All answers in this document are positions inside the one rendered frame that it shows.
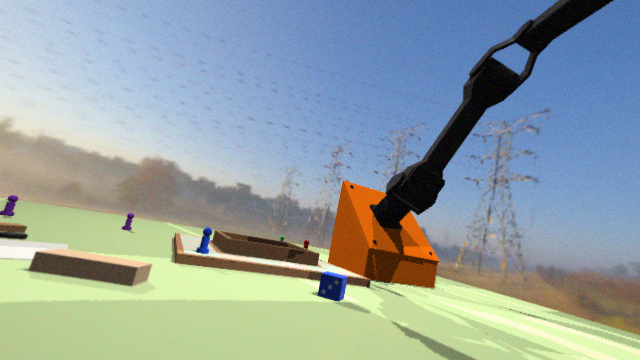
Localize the blue die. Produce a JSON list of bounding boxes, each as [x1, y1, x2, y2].
[[317, 271, 348, 302]]

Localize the blue pawn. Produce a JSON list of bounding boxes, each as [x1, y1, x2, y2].
[[195, 227, 212, 254]]

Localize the purple pawn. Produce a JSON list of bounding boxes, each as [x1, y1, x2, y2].
[[0, 195, 19, 216], [122, 213, 134, 230]]

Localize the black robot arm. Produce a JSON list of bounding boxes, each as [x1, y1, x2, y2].
[[370, 0, 614, 229]]

